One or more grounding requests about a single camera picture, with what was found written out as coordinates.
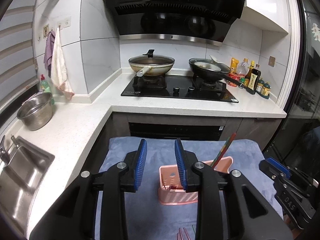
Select yellow-capped sauce bottle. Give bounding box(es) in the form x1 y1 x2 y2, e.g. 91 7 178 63
244 60 255 88

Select dark soy sauce bottle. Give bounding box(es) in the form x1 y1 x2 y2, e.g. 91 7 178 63
247 64 262 95

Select striped window blind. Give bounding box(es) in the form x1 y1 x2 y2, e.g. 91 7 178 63
0 0 38 110

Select pink perforated utensil holder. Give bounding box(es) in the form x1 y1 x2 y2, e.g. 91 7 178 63
158 156 233 205

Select green dish soap bottle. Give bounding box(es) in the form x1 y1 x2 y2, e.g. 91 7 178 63
40 74 55 105

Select black wok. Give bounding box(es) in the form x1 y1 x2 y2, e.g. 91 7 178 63
189 62 245 89

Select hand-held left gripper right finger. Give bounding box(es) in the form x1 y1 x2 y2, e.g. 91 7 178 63
174 138 293 240

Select black range hood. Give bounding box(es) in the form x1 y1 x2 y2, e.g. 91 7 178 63
101 0 248 47

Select yellow seasoning packet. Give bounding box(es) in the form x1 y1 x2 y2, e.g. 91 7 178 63
230 57 240 75

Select stainless steel sink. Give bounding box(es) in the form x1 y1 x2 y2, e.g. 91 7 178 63
0 144 55 233

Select stainless steel colander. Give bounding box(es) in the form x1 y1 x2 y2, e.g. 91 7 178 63
17 92 54 131

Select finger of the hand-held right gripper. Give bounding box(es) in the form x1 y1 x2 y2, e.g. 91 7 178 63
287 166 315 196
259 157 292 180

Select glass lid with white knob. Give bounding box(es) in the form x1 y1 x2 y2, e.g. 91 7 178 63
189 55 231 73

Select dark glass door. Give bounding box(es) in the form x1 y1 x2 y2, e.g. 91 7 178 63
287 0 320 160

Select blue-grey plush mat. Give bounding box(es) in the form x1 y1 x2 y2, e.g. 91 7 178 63
95 136 284 240

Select black built-in appliance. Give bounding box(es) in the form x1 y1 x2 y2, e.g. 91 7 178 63
128 122 225 142

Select white kitchen countertop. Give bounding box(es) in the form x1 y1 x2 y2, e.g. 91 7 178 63
15 67 287 240

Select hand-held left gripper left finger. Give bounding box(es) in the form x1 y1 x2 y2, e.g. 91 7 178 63
30 138 148 240

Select glass lid with black knob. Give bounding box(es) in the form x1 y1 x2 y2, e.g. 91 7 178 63
129 49 175 67

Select red seasoning tub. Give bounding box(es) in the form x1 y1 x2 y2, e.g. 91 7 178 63
226 73 242 87

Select black gas stove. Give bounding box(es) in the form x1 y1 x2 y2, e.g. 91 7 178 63
121 74 239 103

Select green and maroon chopsticks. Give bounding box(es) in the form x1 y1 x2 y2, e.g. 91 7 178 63
210 137 232 168

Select purple hanging cloth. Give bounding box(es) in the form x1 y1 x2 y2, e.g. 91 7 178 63
44 31 55 78

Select cream hanging towel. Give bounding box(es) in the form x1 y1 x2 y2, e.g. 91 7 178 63
51 27 75 100

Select chrome faucet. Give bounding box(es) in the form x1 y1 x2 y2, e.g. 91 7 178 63
0 135 12 165

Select clear plastic bottle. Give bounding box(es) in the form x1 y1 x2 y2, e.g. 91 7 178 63
236 58 250 77

